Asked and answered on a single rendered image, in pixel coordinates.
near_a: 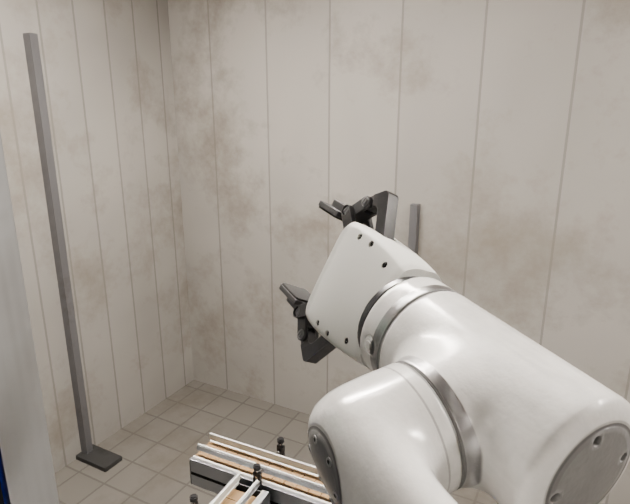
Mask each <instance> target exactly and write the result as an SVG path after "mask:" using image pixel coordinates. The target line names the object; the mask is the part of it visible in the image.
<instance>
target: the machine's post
mask: <svg viewBox="0 0 630 504"><path fill-rule="evenodd" d="M0 483H1V488H2V493H3V498H4V503H5V504H59V498H58V492H57V485H56V479H55V473H54V466H53V460H52V454H51V447H50V441H49V435H48V429H47V422H46V416H45V410H44V403H43V397H42V391H41V385H40V378H39V372H38V366H37V359H36V353H35V347H34V341H33V334H32V328H31V322H30V315H29V309H28V303H27V297H26V290H25V284H24V278H23V271H22V265H21V259H20V253H19V246H18V240H17V234H16V227H15V221H14V215H13V209H12V202H11V196H10V190H9V183H8V177H7V171H6V165H5V158H4V152H3V146H2V139H1V133H0Z"/></svg>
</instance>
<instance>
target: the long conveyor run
mask: <svg viewBox="0 0 630 504"><path fill-rule="evenodd" d="M209 436H210V439H212V440H210V442H209V443H208V444H207V445H206V446H205V445H202V444H199V443H198V444H197V450H199V452H198V453H197V454H196V455H194V456H192V457H191V458H190V461H189V464H190V478H191V484H193V485H195V486H198V487H201V488H203V489H206V490H208V491H211V492H214V493H216V494H219V492H220V491H221V490H222V489H223V488H224V487H225V486H226V485H227V484H228V483H229V482H230V481H231V479H232V478H233V477H234V476H235V475H236V474H237V473H240V480H239V483H241V484H243V485H246V486H249V487H251V485H252V484H253V483H254V482H255V481H256V480H258V481H260V486H259V487H258V488H257V490H260V491H262V490H264V491H268V492H269V494H270V504H332V503H331V501H330V499H329V495H328V493H327V491H326V489H325V487H324V485H323V483H322V482H321V481H320V479H319V477H318V474H317V473H318V471H317V469H316V466H314V465H311V464H308V463H305V462H302V461H299V460H296V459H293V458H289V457H286V456H285V445H282V444H283V443H284V438H283V437H279V438H277V443H278V444H277V452H276V453H274V452H271V451H268V450H265V449H261V448H258V447H255V446H252V445H249V444H246V443H243V442H240V441H237V440H233V439H230V438H227V437H224V436H221V435H218V434H215V433H212V432H211V433H209Z"/></svg>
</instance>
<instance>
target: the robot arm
mask: <svg viewBox="0 0 630 504"><path fill-rule="evenodd" d="M318 205H319V208H320V209H322V210H323V211H325V212H326V213H328V214H330V215H331V216H333V217H334V218H336V219H338V220H341V221H342V223H343V229H344V230H343V231H342V232H341V234H340V236H339V238H338V240H337V241H336V243H335V245H334V247H333V249H332V251H331V253H330V256H329V258H328V260H327V262H326V264H325V266H324V268H323V270H322V272H321V274H320V276H319V278H318V280H317V282H316V285H315V287H314V289H313V291H312V293H311V294H310V293H309V292H308V291H307V290H306V289H304V288H300V287H297V286H294V285H290V284H287V283H284V282H283V284H281V285H280V287H279V289H280V290H281V291H282V292H283V293H284V295H285V296H286V297H287V300H286V301H287V302H288V303H289V304H290V305H291V306H292V307H293V309H294V310H293V317H294V318H297V338H298V340H300V341H301V345H300V346H301V352H302V358H303V361H305V362H309V363H314V364H316V363H318V362H319V361H320V360H322V359H323V358H324V357H325V356H327V355H328V354H329V353H330V352H332V351H333V350H334V349H335V348H338V349H339V350H340V351H342V352H343V353H345V354H346V355H347V356H349V357H350V358H352V359H353V360H355V361H357V362H358V363H360V364H362V365H363V366H365V367H367V368H369V369H370V370H371V371H372V372H370V373H367V374H365V375H362V376H360V377H358V378H355V379H353V380H351V381H349V382H347V383H345V384H342V385H340V386H339V387H337V388H335V389H333V390H332V391H330V392H329V393H327V394H326V395H325V396H324V397H323V398H322V399H320V400H319V401H318V403H317V404H316V405H315V407H314V409H313V411H312V413H311V415H310V417H309V422H308V441H309V445H308V447H309V451H310V453H311V455H312V458H313V461H314V464H315V466H316V469H317V471H318V473H317V474H318V477H319V479H320V481H321V482H322V483H323V485H324V487H325V489H326V491H327V493H328V495H329V499H330V501H331V503H332V504H458V503H457V502H456V501H455V500H454V499H453V498H452V496H451V495H450V493H452V492H454V491H456V490H458V489H461V488H475V489H478V490H481V491H483V492H485V493H487V494H489V495H490V496H492V497H493V498H494V499H495V500H496V501H497V502H498V503H499V504H600V503H601V502H602V501H603V500H604V499H605V498H606V496H607V495H608V494H609V493H610V492H611V490H612V489H613V488H614V486H615V485H616V484H617V482H618V481H619V479H620V478H621V476H622V474H623V473H624V471H625V469H626V467H627V465H628V463H629V461H630V403H629V402H628V401H627V400H625V399H624V398H623V397H621V396H620V395H618V394H617V393H615V392H614V391H612V390H610V389H609V388H607V387H606V386H604V385H603V384H601V383H599V382H598V381H596V380H595V379H593V378H591V377H590V376H588V375H587V374H585V373H584V372H582V371H580V370H579V369H577V368H576V367H574V366H573V365H571V364H569V363H568V362H566V361H565V360H563V359H562V358H560V357H558V356H557V355H555V354H554V353H552V352H550V351H549V350H547V349H546V348H544V347H543V346H541V345H539V344H538V343H536V342H535V341H533V340H532V339H530V338H528V337H527V336H525V335H524V334H522V333H521V332H519V331H517V330H516V329H514V328H513V327H511V326H509V325H508V324H506V323H505V322H503V321H502V320H500V319H498V318H497V317H495V316H494V315H492V314H491V313H489V312H487V311H486V310H484V309H483V308H481V307H480V306H478V305H476V304H475V303H473V302H472V301H470V300H469V299H467V298H465V297H464V296H462V295H461V294H459V293H457V292H456V291H454V290H453V289H451V288H450V287H448V286H446V285H445V284H443V283H442V281H441V279H440V277H439V276H438V275H437V273H436V272H435V271H434V270H433V269H432V268H431V267H430V266H429V265H428V264H427V263H426V262H425V261H424V260H423V259H422V258H420V257H419V256H418V255H417V254H416V253H414V252H413V251H412V250H411V249H409V248H408V247H406V246H405V245H404V244H402V243H401V242H399V241H398V240H396V239H395V238H394V236H395V226H396V217H397V208H398V196H397V195H395V194H393V193H391V192H389V191H387V190H385V191H382V192H379V193H376V194H374V195H373V196H371V197H370V196H365V197H363V198H362V199H360V200H359V201H357V202H356V203H354V204H353V205H349V204H344V203H342V202H340V201H338V200H335V199H334V201H333V203H332V205H331V204H328V203H326V202H324V201H321V200H320V202H319V204H318ZM376 215H377V218H376V226H375V230H374V226H373V221H372V217H374V216H376ZM319 333H320V334H321V336H320V337H319ZM318 337H319V338H318Z"/></svg>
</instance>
